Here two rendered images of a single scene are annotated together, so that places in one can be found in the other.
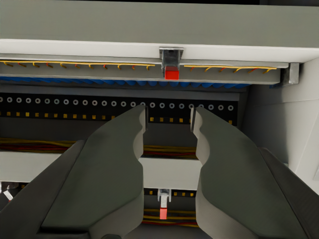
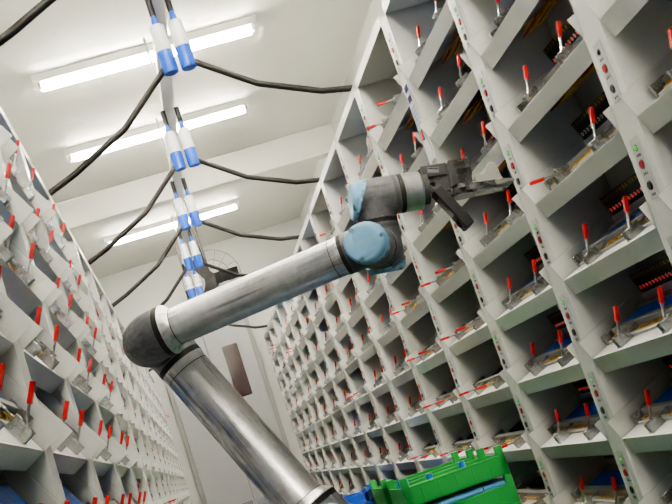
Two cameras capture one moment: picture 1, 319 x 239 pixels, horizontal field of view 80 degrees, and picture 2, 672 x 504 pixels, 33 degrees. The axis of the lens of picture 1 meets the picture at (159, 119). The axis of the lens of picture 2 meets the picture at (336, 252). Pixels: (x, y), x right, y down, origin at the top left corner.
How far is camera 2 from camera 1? 2.65 m
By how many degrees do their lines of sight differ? 79
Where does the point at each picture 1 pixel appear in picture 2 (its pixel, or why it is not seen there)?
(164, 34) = (560, 188)
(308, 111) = (529, 174)
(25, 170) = (557, 81)
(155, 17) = (566, 193)
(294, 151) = (521, 151)
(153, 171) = (535, 112)
